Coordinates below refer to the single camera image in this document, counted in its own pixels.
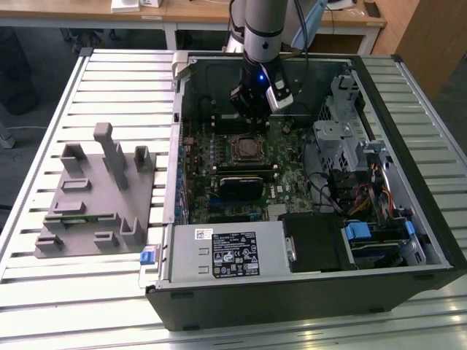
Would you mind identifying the perforated metal drive cage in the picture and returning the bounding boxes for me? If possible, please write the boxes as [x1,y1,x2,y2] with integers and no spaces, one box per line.
[312,71,369,176]

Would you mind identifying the green motherboard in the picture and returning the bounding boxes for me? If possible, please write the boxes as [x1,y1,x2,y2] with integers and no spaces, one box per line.
[180,109,314,225]

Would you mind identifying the black graphics card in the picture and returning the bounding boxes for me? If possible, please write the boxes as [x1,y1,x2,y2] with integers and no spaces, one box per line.
[217,175,264,201]

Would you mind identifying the wooden desk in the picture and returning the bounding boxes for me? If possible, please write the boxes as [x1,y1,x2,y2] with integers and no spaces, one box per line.
[0,0,388,52]

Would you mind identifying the black plastic shroud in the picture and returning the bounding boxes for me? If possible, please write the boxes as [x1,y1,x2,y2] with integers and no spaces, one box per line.
[282,212,347,274]

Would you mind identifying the large white box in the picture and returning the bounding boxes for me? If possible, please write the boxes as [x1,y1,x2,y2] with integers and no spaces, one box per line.
[110,0,141,15]

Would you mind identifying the blue disk carrier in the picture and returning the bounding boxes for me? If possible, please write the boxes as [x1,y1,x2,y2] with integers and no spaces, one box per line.
[344,222,372,243]

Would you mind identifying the grey parts rack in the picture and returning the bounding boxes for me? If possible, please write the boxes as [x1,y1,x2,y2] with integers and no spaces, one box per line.
[33,122,158,260]

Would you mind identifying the grey power supply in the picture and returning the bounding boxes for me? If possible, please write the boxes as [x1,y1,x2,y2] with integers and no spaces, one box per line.
[155,221,293,284]

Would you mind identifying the wooden cabinet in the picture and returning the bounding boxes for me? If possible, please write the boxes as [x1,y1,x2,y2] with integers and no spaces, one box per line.
[371,0,467,101]

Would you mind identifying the blue case latch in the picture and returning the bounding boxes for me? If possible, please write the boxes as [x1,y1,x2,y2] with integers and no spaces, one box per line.
[139,246,157,266]

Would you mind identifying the black open PC case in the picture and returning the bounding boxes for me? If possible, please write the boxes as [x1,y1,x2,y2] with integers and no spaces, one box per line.
[137,50,467,333]

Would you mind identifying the green RAM stick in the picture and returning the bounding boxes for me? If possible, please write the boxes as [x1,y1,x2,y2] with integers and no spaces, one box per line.
[61,214,100,225]

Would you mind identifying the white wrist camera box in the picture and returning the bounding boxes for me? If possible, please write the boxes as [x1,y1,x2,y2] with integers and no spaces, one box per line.
[265,64,295,112]

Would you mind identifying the grey case handle latch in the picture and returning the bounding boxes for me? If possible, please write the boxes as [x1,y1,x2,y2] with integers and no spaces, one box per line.
[170,51,191,79]

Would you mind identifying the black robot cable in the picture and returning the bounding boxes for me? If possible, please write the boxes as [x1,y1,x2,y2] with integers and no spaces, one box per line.
[293,0,312,72]

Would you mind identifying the yellow red power wires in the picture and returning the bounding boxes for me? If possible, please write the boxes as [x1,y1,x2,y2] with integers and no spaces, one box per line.
[350,162,397,219]

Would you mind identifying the silver disk bay frame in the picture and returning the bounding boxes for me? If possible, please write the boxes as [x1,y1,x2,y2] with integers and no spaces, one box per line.
[341,214,430,271]

